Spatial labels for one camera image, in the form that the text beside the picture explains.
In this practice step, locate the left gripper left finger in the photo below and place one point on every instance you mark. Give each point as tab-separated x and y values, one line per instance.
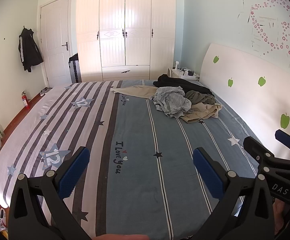
37	209

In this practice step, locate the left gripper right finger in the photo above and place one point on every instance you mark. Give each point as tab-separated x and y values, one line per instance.
244	210

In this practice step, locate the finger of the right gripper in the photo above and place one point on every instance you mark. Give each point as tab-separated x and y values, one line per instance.
283	137
255	148

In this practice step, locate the grey striped t-shirt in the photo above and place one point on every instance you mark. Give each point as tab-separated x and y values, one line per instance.
171	101

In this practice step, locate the right hand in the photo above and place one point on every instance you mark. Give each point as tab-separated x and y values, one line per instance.
280	217

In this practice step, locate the white headboard with apples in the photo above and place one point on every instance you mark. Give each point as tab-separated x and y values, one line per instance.
258	91

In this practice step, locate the beige trousers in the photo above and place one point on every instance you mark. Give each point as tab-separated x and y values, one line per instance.
199	112

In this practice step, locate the olive green garment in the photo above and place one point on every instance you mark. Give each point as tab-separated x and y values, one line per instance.
196	97

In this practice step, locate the nightstand with clutter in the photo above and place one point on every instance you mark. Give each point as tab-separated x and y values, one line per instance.
182	73

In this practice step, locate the black garment on bed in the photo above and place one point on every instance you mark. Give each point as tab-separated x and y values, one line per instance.
166	81

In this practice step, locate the striped blue bed sheet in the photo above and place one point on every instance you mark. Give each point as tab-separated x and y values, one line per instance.
140	177

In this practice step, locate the red fire extinguisher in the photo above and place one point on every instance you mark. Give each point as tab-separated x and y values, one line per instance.
25	100

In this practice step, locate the black suitcase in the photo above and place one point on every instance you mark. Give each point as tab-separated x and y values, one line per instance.
75	69

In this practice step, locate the white wardrobe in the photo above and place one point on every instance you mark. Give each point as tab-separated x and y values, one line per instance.
125	39

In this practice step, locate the white door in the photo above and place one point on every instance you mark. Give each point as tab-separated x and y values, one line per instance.
55	42

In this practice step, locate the black jacket on wall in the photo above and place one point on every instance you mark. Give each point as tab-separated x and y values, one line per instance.
29	52

